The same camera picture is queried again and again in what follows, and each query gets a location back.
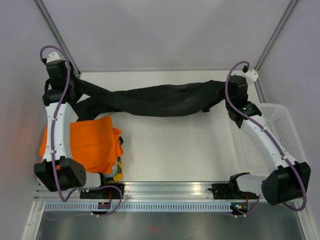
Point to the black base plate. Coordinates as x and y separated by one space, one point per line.
101 194
222 191

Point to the black trousers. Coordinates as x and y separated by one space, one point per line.
155 101

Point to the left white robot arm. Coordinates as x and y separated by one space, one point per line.
58 169

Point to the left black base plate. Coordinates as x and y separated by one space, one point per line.
101 194

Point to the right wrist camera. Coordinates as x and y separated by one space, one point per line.
250 74

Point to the right aluminium frame post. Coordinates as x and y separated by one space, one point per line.
276 32

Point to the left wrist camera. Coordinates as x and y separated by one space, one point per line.
53 57

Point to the aluminium frame post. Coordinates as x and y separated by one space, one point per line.
44 12
276 32

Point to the yellow black patterned garment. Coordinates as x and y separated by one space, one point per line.
119 165

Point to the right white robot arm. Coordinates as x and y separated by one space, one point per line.
288 179

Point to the white slotted cable duct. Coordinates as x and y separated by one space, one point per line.
223 207

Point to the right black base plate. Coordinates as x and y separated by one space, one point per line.
222 191

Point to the orange folded garment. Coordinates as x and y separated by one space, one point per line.
94 144

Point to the aluminium rail beam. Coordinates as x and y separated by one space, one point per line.
180 191

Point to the left aluminium frame post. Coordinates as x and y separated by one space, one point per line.
44 12

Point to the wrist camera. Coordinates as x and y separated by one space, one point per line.
250 74
53 57

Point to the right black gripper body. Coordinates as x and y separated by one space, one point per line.
231 101

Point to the white perforated plastic basket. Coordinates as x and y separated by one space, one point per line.
280 124

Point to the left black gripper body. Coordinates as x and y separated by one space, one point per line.
71 80

